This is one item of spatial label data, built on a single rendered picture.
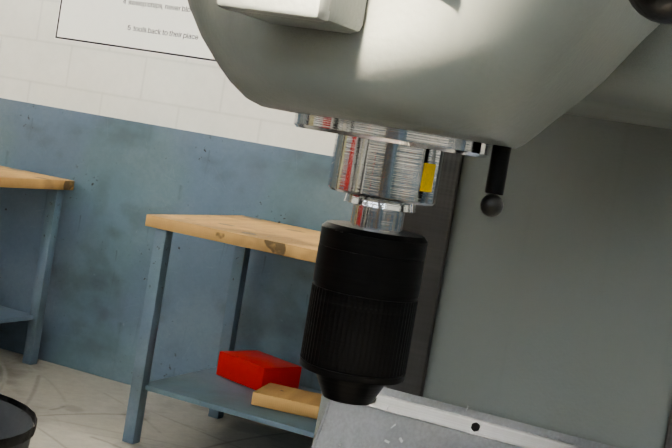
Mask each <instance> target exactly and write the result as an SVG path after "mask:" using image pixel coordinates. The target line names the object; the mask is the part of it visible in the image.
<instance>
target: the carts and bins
mask: <svg viewBox="0 0 672 448"><path fill-rule="evenodd" d="M33 425H35V426H34V427H33ZM36 426H37V417H36V414H35V412H34V411H32V410H31V409H30V408H29V407H28V406H27V405H25V404H23V403H21V402H19V401H17V400H15V399H13V398H10V397H7V396H5V395H2V394H0V448H29V443H30V439H31V437H33V435H34V433H35V431H36Z"/></svg>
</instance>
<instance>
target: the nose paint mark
mask: <svg viewBox="0 0 672 448"><path fill-rule="evenodd" d="M435 168H436V164H429V163H425V164H424V170H423V176H422V182H421V188H420V191H424V192H432V186H433V180H434V174H435Z"/></svg>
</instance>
